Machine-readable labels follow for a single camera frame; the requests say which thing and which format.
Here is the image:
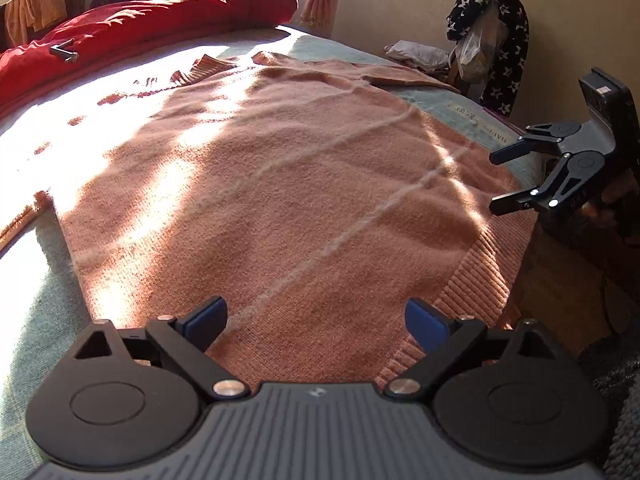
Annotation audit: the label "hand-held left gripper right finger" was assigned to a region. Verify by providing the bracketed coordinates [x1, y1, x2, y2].
[387, 297, 568, 403]

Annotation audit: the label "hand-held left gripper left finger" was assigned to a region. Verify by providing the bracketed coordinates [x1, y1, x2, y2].
[74, 296, 251, 403]

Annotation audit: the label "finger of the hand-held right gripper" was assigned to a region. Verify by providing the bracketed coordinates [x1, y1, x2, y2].
[489, 154, 577, 217]
[489, 120, 562, 165]

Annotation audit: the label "orange knit sweater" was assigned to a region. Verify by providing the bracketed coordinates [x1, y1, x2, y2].
[0, 52, 540, 393]

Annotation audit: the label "white folded clothes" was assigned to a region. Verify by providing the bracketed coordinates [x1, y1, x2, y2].
[384, 40, 453, 73]

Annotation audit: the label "navy star-print cloth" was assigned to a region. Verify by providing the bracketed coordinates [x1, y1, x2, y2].
[446, 0, 531, 115]

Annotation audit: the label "translucent plastic bag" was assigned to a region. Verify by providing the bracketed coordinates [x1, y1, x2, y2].
[460, 15, 503, 83]

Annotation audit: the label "dark grey knit cloth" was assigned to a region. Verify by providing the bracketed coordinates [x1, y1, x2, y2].
[577, 337, 640, 480]

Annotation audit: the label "metal hex key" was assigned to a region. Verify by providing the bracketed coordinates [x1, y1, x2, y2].
[50, 39, 80, 63]

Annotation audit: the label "red duvet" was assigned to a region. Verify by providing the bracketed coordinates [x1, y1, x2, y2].
[0, 0, 299, 111]

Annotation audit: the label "orange hanging cloth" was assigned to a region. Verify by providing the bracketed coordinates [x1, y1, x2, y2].
[5, 0, 68, 46]

